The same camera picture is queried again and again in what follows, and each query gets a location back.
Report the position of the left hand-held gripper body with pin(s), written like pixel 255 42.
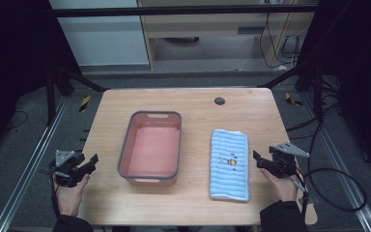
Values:
pixel 65 162

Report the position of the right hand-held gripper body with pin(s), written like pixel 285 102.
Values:
pixel 283 159

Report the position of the person's right hand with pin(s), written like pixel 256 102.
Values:
pixel 283 188

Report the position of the person's left hand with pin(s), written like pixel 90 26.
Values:
pixel 69 198

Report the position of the blue striped towel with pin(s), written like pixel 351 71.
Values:
pixel 229 167

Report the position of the yellow and black tape strip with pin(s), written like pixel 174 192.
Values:
pixel 291 100
pixel 84 103

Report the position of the pink basin with grey rim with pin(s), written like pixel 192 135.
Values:
pixel 151 151

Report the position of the black metal stand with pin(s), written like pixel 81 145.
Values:
pixel 50 96
pixel 317 93

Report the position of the dark curtain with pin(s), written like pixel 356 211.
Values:
pixel 9 64
pixel 360 64

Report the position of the white cabinet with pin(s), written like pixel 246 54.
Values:
pixel 103 38

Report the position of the light wooden desk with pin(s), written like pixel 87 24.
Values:
pixel 206 29

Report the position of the aluminium floor rail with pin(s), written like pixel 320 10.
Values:
pixel 341 167
pixel 29 167

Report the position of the black horizontal frame bar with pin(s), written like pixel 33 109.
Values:
pixel 174 11

